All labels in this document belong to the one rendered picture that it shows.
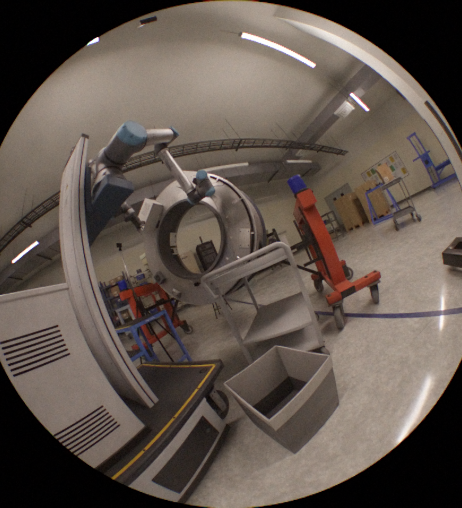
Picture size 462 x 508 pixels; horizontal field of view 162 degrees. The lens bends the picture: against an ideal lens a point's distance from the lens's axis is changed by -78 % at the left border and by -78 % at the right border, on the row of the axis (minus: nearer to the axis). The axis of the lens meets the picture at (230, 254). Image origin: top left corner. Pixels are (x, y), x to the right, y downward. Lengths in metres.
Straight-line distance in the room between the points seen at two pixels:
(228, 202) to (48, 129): 3.80
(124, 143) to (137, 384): 0.98
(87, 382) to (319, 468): 0.73
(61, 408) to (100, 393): 0.14
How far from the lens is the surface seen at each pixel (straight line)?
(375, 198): 6.77
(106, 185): 0.76
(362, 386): 0.86
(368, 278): 1.24
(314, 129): 6.03
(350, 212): 7.24
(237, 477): 0.79
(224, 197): 1.56
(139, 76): 3.63
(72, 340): 0.53
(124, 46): 3.51
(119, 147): 0.85
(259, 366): 0.71
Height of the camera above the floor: 0.70
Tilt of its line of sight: 5 degrees up
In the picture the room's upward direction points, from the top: 24 degrees counter-clockwise
